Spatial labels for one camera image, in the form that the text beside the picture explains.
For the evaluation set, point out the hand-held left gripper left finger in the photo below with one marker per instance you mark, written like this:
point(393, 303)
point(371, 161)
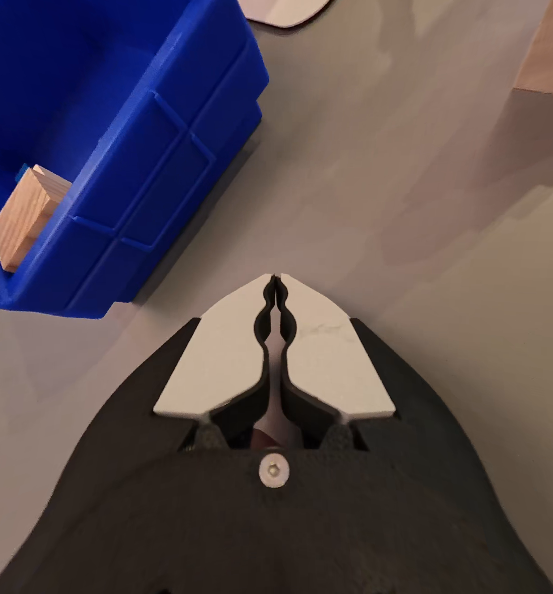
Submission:
point(221, 362)

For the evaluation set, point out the blue plastic bin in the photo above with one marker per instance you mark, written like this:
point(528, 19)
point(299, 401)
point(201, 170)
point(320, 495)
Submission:
point(142, 162)

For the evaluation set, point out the large striped-grain wooden cube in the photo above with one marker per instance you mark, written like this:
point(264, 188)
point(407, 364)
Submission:
point(21, 222)

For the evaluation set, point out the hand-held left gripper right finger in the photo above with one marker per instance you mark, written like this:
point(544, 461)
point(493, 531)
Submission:
point(332, 366)

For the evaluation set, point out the tan wooden cube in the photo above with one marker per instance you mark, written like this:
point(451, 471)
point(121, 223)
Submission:
point(550, 51)

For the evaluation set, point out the small light blue cube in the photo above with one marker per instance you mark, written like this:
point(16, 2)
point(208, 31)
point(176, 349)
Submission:
point(22, 172)

